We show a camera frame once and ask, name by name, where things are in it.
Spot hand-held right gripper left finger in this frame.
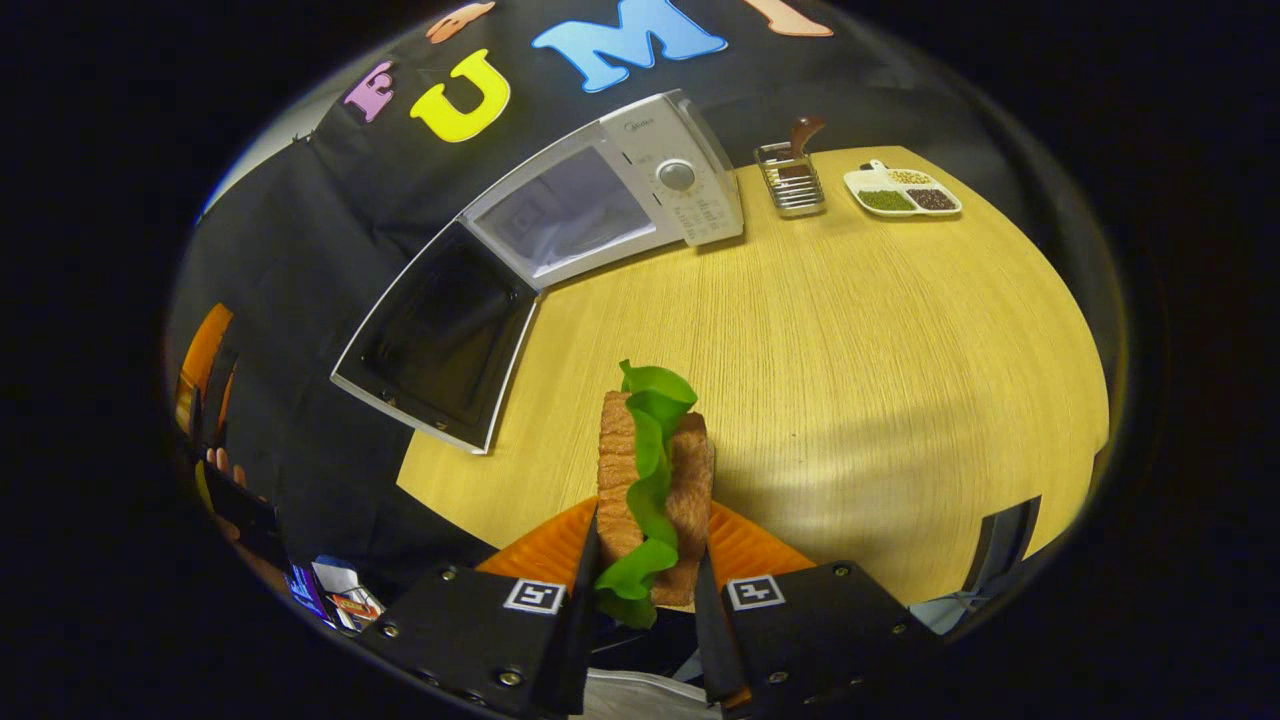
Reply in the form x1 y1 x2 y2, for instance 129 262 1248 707
355 497 601 719

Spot colourful printed packets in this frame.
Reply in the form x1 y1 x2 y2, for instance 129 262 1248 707
288 555 386 633

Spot white divided dish of beans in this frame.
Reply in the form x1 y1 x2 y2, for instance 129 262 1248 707
842 159 963 218

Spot black backdrop cloth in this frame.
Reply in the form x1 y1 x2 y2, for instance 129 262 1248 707
165 0 1111 601

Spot lettuce sandwich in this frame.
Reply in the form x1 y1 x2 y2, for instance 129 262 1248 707
594 359 717 631

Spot metal wire basket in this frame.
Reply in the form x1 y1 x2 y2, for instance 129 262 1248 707
753 140 827 218

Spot brown spoon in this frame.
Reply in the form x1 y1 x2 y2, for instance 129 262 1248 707
788 115 829 166

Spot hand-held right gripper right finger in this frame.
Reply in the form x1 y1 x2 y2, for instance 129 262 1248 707
693 500 936 716

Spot white microwave oven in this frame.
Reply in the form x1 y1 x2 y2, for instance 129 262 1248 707
330 88 746 456

